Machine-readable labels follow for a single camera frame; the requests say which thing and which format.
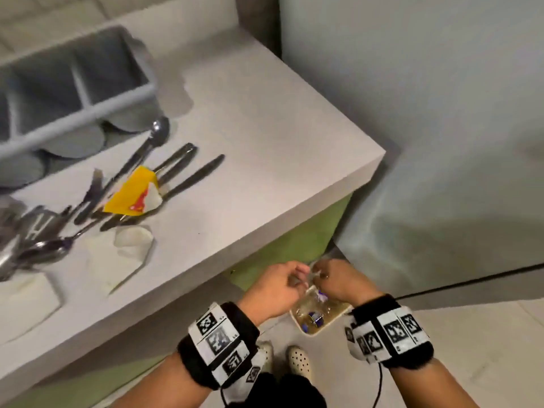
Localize person's right hand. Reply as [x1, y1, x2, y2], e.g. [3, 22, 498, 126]
[311, 258, 385, 307]

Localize person's left hand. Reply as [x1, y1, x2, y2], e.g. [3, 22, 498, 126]
[237, 261, 311, 328]

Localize cream waste bin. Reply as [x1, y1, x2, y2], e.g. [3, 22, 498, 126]
[290, 284, 354, 336]

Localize white paper napkin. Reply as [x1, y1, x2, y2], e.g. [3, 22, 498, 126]
[0, 270, 63, 346]
[84, 224, 155, 296]

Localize yellow snack wrapper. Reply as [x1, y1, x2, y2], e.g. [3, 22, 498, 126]
[103, 166, 164, 217]

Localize metal fork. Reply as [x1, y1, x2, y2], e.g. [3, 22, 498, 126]
[83, 168, 104, 209]

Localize green cabinet door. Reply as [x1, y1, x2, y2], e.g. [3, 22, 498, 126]
[0, 356, 171, 408]
[223, 193, 352, 292]

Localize white perforated clog shoe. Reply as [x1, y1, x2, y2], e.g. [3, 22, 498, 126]
[285, 345, 313, 381]
[254, 340, 274, 372]

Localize black right wrist marker band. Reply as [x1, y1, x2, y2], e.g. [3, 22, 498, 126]
[343, 294, 435, 370]

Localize black wrist marker band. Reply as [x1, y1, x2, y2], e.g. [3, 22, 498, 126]
[177, 302, 261, 392]
[343, 294, 435, 370]

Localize black left wrist marker band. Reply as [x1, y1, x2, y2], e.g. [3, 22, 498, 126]
[177, 302, 261, 392]

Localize black striped trousers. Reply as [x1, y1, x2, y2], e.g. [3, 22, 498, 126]
[227, 371, 328, 408]

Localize grey plastic cutlery tray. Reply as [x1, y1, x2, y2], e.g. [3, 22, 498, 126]
[0, 25, 159, 190]

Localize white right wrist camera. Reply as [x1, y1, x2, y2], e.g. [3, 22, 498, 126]
[343, 316, 362, 362]

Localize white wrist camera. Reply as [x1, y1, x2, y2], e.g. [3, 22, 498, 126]
[343, 316, 362, 362]
[220, 348, 267, 406]

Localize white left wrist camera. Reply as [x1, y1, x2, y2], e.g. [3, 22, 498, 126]
[220, 348, 267, 406]

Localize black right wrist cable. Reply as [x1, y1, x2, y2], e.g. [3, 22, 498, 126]
[372, 363, 383, 408]

